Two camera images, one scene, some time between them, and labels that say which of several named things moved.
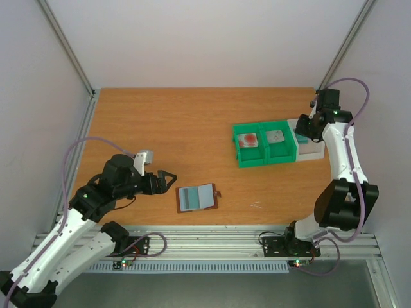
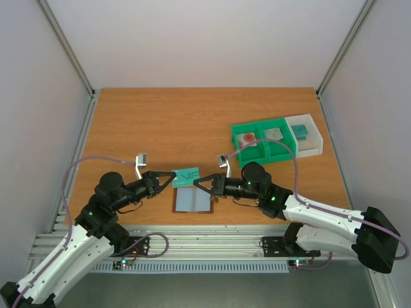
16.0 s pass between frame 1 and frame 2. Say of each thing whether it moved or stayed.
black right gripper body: moved
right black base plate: stayed
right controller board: stayed
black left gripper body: stayed
